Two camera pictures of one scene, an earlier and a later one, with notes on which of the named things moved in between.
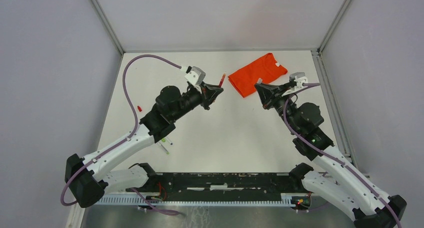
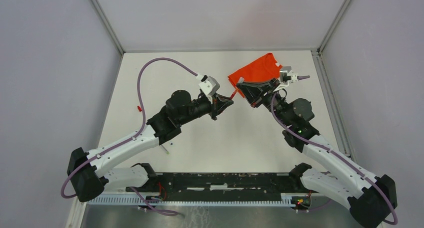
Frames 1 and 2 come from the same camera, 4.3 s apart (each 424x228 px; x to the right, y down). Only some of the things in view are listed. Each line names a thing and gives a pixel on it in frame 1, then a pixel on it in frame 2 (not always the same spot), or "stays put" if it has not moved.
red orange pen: [222, 80] to [233, 93]
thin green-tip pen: [164, 148] stays put
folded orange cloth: [266, 68] stays put
